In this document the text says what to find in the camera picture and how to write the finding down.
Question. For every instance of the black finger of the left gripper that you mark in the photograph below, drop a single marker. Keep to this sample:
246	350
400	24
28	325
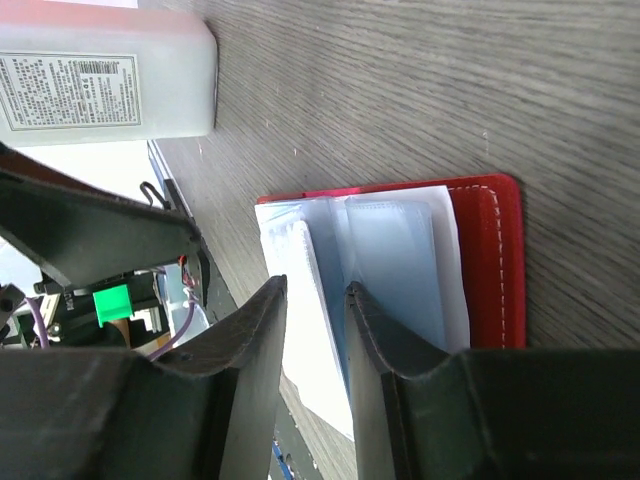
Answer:
80	236

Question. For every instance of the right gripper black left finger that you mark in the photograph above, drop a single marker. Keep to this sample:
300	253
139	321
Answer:
204	410

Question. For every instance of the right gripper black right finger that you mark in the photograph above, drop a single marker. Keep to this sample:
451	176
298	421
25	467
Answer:
420	413

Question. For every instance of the red leather card holder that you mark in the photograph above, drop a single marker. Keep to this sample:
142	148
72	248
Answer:
444	257

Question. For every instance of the white plastic bottle black cap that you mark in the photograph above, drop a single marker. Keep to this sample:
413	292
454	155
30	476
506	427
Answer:
77	73

